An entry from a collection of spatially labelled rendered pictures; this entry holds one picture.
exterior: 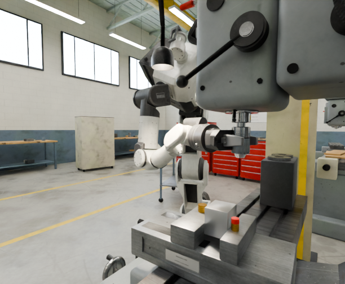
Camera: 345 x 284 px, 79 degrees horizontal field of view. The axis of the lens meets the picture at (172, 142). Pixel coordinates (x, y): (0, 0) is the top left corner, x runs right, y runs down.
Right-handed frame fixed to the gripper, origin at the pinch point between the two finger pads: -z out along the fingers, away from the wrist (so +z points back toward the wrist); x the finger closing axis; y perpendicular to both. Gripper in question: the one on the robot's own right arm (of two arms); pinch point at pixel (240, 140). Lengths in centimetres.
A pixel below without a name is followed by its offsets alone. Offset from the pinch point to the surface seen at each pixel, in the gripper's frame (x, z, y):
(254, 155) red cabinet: 375, 272, 61
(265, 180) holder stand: 33.4, 14.7, 18.1
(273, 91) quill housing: -5.0, -11.8, -10.8
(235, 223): -12.1, -9.6, 15.6
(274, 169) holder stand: 34.7, 11.8, 13.3
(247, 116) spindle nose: -0.4, -2.3, -6.3
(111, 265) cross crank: -21, 47, 55
